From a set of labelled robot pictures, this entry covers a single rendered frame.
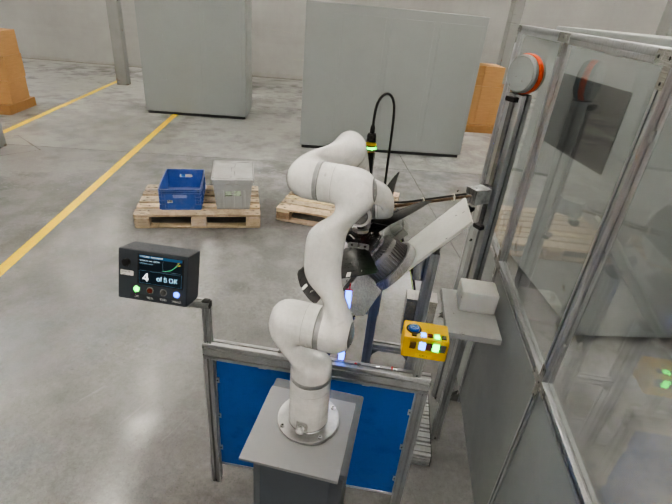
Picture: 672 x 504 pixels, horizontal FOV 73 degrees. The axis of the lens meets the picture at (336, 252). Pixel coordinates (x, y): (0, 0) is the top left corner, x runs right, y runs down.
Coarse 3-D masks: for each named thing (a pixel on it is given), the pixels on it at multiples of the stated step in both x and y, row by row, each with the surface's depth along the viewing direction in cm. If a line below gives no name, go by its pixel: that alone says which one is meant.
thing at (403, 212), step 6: (414, 204) 174; (420, 204) 180; (426, 204) 185; (396, 210) 171; (402, 210) 180; (408, 210) 184; (414, 210) 186; (396, 216) 188; (402, 216) 189; (372, 222) 189; (378, 222) 191; (384, 222) 192; (390, 222) 193
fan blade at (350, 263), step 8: (352, 248) 189; (344, 256) 184; (352, 256) 183; (360, 256) 183; (368, 256) 184; (344, 264) 178; (352, 264) 177; (360, 264) 177; (368, 264) 177; (344, 272) 174; (352, 272) 172; (368, 272) 170; (376, 272) 169
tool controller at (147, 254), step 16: (128, 256) 162; (144, 256) 161; (160, 256) 160; (176, 256) 160; (192, 256) 163; (128, 272) 163; (160, 272) 162; (176, 272) 161; (192, 272) 165; (128, 288) 165; (144, 288) 164; (160, 288) 163; (176, 288) 162; (192, 288) 167; (176, 304) 164
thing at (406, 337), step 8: (408, 320) 169; (408, 328) 164; (424, 328) 165; (432, 328) 166; (440, 328) 166; (408, 336) 161; (440, 336) 162; (448, 336) 162; (408, 344) 162; (416, 344) 161; (440, 344) 160; (448, 344) 160; (408, 352) 164; (416, 352) 163; (424, 352) 163; (432, 352) 162; (440, 360) 163
